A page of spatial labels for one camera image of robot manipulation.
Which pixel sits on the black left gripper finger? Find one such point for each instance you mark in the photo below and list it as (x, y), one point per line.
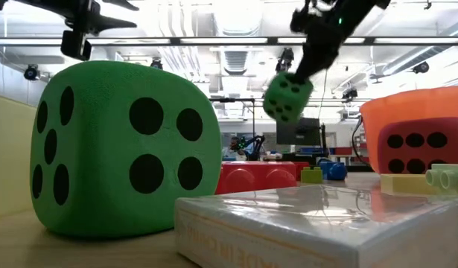
(120, 3)
(109, 24)

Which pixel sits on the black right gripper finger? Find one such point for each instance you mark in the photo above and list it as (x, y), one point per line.
(303, 67)
(313, 70)

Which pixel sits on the green foam die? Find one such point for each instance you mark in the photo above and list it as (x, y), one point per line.
(102, 149)
(288, 98)

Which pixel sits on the blue toy brick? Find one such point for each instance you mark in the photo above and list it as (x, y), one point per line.
(336, 171)

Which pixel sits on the lime green toy brick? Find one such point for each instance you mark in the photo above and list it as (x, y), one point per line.
(311, 175)

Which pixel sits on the pale yellow toy brick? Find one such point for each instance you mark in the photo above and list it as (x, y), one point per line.
(403, 184)

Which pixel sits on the pale green toy brick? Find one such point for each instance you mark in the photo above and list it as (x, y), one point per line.
(455, 175)

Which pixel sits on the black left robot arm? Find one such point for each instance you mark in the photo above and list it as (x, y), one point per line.
(65, 9)

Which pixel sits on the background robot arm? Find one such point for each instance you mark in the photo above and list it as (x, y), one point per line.
(256, 147)

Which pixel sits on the black computer monitor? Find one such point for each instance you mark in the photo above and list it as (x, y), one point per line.
(299, 134)

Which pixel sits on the black background stand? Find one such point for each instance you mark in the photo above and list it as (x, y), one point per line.
(232, 99)

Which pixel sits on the blue storage bin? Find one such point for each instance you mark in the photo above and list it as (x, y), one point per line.
(314, 150)

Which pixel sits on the red storage bin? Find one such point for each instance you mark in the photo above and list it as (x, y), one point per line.
(343, 150)

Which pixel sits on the orange pumpkin-face bucket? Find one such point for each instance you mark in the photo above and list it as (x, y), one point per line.
(400, 108)

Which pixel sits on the person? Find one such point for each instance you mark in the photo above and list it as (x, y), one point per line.
(234, 145)

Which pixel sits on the red foam die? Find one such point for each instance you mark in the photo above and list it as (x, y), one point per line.
(418, 152)

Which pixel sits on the yellow plastic tray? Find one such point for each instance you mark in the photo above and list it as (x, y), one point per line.
(9, 149)

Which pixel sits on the white wrapped card box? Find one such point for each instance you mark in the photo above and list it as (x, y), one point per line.
(307, 231)

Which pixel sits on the black overhead camera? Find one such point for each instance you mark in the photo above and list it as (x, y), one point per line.
(284, 59)

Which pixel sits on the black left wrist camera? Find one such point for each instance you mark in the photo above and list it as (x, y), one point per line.
(76, 46)

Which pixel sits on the black ceiling-mounted camera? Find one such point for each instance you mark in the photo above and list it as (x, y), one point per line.
(31, 72)
(421, 67)
(349, 94)
(156, 63)

